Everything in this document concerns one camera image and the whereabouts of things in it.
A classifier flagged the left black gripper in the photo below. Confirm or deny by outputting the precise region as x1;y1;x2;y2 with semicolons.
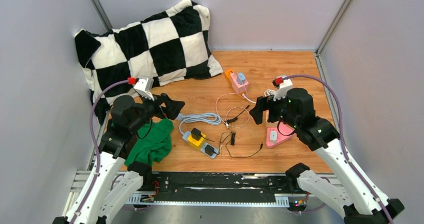
129;90;185;133

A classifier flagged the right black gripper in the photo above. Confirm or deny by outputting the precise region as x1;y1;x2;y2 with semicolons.
249;89;300;129

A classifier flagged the pink cube socket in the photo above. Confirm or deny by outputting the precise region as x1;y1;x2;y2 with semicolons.
231;77;249;94

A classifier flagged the grey blue small charger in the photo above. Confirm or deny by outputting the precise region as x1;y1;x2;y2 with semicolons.
236;72;247;86

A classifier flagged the black tp-link power adapter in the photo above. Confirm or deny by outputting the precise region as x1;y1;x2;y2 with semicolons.
191;128;264;159

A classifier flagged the black adapter with thin cable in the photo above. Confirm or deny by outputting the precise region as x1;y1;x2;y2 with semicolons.
203;104;252;157

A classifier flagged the yellow cube socket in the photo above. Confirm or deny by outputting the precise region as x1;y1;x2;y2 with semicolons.
187;133;206;151

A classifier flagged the beige cube socket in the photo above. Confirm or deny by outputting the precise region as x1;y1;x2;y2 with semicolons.
265;111;274;128

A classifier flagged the pink usb charger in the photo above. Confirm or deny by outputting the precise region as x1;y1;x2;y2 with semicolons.
232;73;239;83

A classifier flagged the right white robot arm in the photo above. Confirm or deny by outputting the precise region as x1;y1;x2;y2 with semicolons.
249;88;405;224

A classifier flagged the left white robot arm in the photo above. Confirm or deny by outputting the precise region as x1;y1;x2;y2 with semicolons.
53;93;185;224

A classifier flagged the light blue power strip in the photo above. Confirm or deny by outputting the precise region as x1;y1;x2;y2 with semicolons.
182;131;218;159

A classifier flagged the white cube charger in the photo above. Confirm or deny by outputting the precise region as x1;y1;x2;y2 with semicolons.
269;131;278;143

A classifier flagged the pink power strip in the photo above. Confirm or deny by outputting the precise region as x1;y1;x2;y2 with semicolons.
266;123;295;149

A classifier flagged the green cloth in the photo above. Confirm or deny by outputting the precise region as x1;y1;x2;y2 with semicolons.
106;119;174;167

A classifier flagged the orange power strip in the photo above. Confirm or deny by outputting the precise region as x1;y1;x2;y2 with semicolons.
224;69;235;84

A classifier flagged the black white checkered pillow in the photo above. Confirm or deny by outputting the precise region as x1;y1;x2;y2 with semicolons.
74;0;223;123

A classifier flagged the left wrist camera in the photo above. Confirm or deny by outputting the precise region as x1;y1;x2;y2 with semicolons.
133;77;155;101

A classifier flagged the light blue coiled cord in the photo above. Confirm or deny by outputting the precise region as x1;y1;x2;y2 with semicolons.
174;112;223;136

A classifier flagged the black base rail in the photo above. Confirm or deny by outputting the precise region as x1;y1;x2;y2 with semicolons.
126;172;312;212

